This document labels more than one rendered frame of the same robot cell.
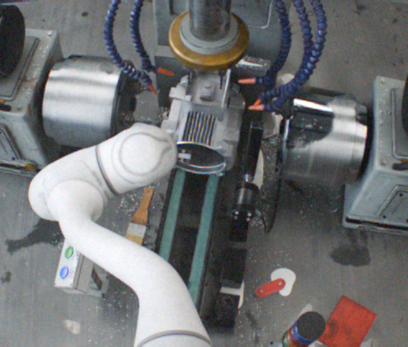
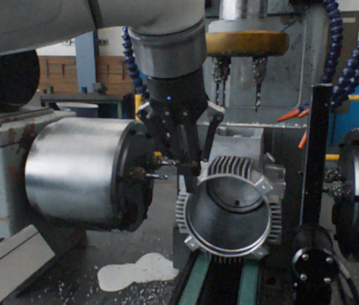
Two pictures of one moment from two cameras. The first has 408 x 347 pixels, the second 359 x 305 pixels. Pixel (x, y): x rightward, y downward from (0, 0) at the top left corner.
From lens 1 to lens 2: 1.02 m
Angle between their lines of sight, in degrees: 49
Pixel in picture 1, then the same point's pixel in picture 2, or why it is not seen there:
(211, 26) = not seen: outside the picture
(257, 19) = (286, 97)
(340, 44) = not seen: outside the picture
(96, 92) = (103, 126)
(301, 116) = not seen: outside the picture
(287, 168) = not seen: outside the picture
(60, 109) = (53, 142)
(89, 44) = not seen: hidden behind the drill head
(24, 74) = (21, 118)
